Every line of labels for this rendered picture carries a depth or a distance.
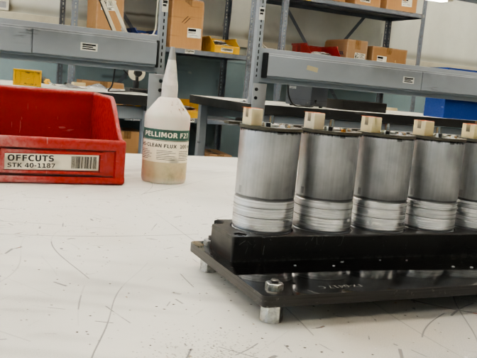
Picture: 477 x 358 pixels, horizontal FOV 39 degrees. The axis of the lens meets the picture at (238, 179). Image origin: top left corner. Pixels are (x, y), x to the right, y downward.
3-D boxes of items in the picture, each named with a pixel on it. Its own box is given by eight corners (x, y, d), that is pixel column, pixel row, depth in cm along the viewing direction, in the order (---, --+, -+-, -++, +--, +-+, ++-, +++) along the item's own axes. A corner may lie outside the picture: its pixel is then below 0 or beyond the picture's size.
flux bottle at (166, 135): (139, 182, 48) (148, 43, 47) (141, 175, 52) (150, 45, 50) (185, 185, 49) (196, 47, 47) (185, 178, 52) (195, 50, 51)
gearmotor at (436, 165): (463, 251, 30) (478, 138, 29) (419, 252, 29) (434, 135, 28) (426, 237, 32) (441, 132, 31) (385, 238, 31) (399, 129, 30)
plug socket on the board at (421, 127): (437, 136, 29) (439, 121, 29) (421, 136, 29) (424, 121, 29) (425, 135, 30) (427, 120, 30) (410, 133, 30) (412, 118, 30)
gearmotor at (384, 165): (412, 252, 29) (428, 135, 28) (365, 253, 28) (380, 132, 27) (379, 239, 31) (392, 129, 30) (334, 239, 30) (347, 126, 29)
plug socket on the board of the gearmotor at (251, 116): (267, 126, 26) (269, 109, 26) (248, 125, 26) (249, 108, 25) (259, 124, 27) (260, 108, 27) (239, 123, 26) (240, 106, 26)
